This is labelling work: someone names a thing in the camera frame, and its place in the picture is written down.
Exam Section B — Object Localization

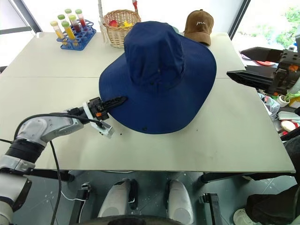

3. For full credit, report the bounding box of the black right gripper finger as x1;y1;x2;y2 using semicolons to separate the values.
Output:
226;68;279;91
241;46;285;63

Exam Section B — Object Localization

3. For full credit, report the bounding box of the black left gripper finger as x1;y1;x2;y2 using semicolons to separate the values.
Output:
102;95;128;111

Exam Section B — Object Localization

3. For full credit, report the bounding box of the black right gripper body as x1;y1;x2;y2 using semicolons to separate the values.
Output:
269;46;300;95

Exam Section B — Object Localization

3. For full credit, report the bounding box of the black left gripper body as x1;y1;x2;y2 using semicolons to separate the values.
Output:
89;97;110;120

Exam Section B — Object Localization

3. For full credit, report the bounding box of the navy blue wide-brim hat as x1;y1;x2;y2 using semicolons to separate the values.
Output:
98;21;218;135

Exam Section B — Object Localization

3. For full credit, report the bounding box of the brown baseball cap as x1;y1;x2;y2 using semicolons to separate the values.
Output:
183;9;215;46

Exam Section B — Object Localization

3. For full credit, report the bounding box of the white hat stand pole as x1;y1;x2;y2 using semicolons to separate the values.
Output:
97;0;109;44

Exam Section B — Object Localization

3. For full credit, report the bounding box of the red plate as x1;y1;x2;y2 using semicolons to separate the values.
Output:
256;60;277;67

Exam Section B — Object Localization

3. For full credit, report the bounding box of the small white potted plant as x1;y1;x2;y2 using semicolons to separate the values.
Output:
277;91;300;108

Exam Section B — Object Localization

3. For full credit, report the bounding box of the clear plastic bag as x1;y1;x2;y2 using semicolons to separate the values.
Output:
257;92;281;121

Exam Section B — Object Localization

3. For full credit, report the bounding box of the woven wicker basket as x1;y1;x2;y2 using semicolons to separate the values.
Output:
103;9;142;49

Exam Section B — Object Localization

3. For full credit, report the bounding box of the blue test tube rack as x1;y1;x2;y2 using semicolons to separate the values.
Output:
56;19;97;51

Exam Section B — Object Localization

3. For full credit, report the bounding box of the green-capped tube with orange liquid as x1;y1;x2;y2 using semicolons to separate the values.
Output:
61;21;76;41

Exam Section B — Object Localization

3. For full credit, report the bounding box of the green-capped tube with dark-red liquid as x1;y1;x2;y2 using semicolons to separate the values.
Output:
68;15;82;34

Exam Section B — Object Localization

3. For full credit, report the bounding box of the yellow-capped tube with yellow liquid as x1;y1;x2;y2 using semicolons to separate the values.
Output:
49;20;64;40

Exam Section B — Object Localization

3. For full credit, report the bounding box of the green-capped tube with red liquid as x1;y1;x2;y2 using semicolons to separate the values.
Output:
75;8;88;28

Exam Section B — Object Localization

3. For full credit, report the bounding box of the white robot foot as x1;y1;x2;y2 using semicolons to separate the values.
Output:
165;179;195;225
97;179;139;219

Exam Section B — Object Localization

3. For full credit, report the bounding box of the black trouser leg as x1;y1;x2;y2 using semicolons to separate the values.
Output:
245;184;300;225

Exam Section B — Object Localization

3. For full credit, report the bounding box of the white shoe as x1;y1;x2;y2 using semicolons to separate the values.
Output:
232;208;256;225

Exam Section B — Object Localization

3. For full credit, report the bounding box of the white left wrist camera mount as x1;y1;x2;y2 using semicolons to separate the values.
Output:
82;100;116;139

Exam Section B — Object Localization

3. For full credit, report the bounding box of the thin white floor cable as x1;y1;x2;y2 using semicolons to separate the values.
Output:
60;190;88;203

